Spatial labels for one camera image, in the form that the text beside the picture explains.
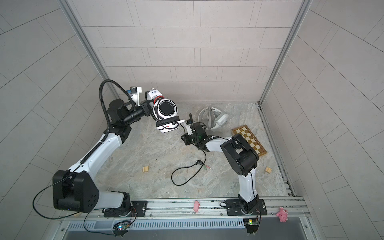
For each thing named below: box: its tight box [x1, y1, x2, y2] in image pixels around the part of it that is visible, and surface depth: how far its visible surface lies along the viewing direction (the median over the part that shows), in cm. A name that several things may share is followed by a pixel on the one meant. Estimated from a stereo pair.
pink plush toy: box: [276, 206, 289, 223], surface depth 69 cm
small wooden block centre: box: [142, 166, 150, 173], surface depth 84 cm
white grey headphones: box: [198, 107, 229, 130], surface depth 96 cm
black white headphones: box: [145, 88, 185, 134], surface depth 57 cm
